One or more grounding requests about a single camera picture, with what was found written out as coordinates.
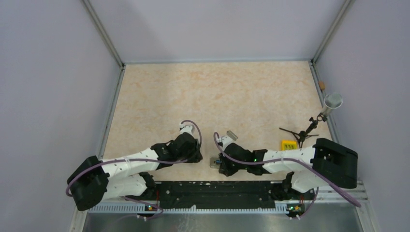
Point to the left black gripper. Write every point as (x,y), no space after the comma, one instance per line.
(197,158)

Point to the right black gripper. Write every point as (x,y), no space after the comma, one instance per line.
(224,168)

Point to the grey white remote control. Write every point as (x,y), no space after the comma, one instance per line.
(212,164)

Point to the grey remote battery cover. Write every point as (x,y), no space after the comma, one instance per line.
(231,135)

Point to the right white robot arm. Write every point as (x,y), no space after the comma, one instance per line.
(325,163)

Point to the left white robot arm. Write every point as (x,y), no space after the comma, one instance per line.
(96,180)

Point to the yellow battery cover block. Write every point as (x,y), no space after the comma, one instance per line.
(288,145)

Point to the silver microphone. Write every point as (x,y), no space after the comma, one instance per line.
(331,102)

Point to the small tan cork piece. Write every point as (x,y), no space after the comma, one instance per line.
(321,85)

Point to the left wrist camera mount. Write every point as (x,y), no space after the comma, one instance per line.
(189,129)

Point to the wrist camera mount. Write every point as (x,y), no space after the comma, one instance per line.
(224,142)
(189,129)

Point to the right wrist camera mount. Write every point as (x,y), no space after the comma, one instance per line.
(224,142)

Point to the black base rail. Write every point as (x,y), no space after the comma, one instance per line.
(221,194)

